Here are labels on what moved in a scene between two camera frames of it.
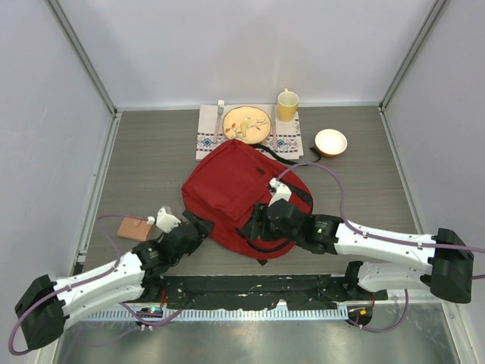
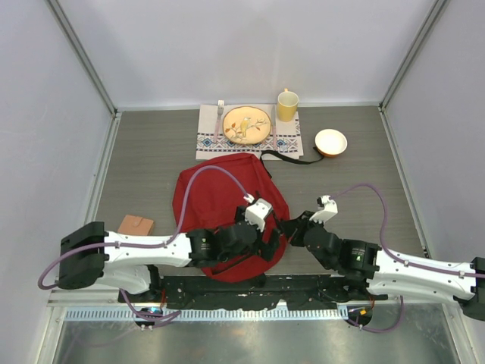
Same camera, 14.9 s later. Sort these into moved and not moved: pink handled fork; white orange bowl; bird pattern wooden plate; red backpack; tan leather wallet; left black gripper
Moved: red backpack; left black gripper
Not moved: white orange bowl; bird pattern wooden plate; tan leather wallet; pink handled fork
